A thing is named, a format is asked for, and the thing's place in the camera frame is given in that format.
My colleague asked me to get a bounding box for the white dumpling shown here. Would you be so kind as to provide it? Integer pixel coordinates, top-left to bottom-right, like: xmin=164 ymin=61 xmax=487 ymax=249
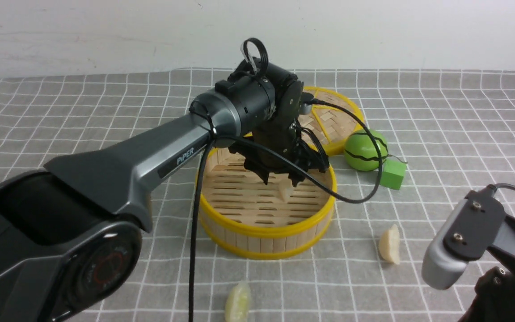
xmin=378 ymin=224 xmax=401 ymax=265
xmin=278 ymin=180 xmax=295 ymax=203

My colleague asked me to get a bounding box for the green cube block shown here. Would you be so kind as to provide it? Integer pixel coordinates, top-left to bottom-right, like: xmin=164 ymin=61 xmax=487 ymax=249
xmin=380 ymin=160 xmax=407 ymax=190

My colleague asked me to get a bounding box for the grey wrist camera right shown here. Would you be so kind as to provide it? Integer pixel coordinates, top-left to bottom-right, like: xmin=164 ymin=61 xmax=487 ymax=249
xmin=422 ymin=185 xmax=507 ymax=290

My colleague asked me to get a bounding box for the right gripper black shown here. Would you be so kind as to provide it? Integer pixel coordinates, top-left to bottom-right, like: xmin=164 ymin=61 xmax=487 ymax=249
xmin=460 ymin=216 xmax=515 ymax=322

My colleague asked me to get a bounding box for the bamboo steamer tray yellow rim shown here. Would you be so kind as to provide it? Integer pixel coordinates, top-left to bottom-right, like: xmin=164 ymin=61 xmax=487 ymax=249
xmin=198 ymin=148 xmax=336 ymax=260

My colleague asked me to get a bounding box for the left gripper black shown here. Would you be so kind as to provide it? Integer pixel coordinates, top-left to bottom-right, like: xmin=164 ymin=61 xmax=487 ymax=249
xmin=242 ymin=105 xmax=329 ymax=187

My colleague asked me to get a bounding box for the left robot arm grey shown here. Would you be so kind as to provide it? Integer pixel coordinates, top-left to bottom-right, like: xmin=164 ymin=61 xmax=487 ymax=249
xmin=0 ymin=63 xmax=328 ymax=322

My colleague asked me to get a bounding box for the yellowish dumpling front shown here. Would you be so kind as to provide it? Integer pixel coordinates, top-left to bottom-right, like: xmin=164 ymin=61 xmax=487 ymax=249
xmin=224 ymin=281 xmax=251 ymax=322

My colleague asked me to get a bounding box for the green toy watermelon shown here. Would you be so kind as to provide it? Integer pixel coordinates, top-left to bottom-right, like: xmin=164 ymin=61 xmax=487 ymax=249
xmin=343 ymin=130 xmax=388 ymax=172

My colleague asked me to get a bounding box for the woven bamboo steamer lid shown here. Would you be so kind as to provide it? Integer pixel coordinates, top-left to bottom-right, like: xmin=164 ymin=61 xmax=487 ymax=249
xmin=299 ymin=86 xmax=364 ymax=156

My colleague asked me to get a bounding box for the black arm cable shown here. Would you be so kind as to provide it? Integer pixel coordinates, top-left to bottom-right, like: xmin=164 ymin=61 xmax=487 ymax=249
xmin=188 ymin=38 xmax=390 ymax=322

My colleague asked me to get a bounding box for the grey checked tablecloth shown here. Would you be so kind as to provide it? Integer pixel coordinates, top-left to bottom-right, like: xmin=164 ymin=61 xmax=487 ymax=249
xmin=0 ymin=69 xmax=515 ymax=322

